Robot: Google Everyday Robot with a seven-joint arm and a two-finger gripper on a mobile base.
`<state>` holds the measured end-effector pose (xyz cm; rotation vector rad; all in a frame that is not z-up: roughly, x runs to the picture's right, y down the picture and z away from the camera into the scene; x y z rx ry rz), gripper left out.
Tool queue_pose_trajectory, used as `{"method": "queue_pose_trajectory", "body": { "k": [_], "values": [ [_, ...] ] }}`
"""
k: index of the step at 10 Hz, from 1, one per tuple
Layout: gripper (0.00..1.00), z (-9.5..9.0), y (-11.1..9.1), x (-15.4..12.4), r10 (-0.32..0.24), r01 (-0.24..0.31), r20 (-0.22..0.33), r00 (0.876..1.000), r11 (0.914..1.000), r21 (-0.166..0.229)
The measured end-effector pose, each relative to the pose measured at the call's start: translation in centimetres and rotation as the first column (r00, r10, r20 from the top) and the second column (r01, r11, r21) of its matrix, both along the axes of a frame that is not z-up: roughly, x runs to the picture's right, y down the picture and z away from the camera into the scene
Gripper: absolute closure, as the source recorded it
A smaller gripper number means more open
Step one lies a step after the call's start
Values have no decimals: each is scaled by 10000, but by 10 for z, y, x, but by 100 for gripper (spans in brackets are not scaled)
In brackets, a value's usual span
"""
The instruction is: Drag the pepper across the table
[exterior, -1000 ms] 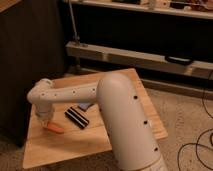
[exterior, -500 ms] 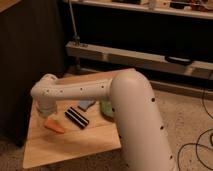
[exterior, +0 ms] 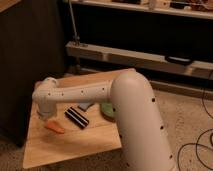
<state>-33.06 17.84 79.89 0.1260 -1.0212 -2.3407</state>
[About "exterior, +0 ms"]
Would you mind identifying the blue sponge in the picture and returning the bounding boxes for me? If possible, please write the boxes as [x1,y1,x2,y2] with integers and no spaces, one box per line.
[78,103,94,111]

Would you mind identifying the metal pole stand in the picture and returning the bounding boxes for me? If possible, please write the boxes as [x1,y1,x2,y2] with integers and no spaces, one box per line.
[68,0,87,47]

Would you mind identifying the green bowl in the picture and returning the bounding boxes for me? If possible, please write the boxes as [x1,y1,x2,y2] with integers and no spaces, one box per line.
[100,103,114,119]

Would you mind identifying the black striped rectangular box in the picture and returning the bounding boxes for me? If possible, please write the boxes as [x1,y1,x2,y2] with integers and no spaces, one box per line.
[64,107,89,129]

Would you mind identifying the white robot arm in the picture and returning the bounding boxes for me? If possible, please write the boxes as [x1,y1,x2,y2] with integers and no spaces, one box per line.
[32,71,177,171]

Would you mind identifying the wooden table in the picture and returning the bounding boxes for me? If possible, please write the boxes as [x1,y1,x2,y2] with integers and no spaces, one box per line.
[22,67,141,170]

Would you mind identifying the low white shelf beam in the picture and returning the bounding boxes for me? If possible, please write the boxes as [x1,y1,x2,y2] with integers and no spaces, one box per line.
[66,41,213,79]

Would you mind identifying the orange pepper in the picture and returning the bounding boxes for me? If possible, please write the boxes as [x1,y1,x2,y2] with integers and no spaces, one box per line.
[45,121,65,134]

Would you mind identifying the black handle on shelf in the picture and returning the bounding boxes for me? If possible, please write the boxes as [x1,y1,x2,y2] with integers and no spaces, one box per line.
[164,56,194,66]

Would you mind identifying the black floor cable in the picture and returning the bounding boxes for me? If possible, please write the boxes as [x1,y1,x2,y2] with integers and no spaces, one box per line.
[176,71,213,171]

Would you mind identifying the upper wooden shelf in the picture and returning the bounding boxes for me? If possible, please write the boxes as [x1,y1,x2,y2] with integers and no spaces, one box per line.
[62,0,213,20]

